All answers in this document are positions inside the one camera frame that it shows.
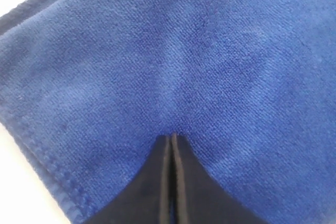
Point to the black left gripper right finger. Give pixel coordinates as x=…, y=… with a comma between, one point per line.
x=199, y=198

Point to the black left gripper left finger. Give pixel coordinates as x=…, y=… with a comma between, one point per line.
x=146, y=199

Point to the blue towel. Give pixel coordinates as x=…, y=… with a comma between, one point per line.
x=87, y=85

